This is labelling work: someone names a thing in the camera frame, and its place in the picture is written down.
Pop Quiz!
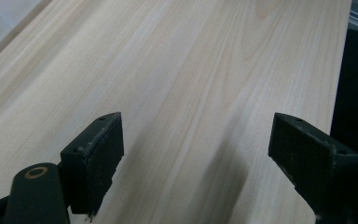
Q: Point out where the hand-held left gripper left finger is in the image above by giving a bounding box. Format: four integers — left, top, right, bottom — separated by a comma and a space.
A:
60, 111, 125, 217

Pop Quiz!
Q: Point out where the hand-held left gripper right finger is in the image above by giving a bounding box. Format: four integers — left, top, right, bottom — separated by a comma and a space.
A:
268, 112, 358, 218

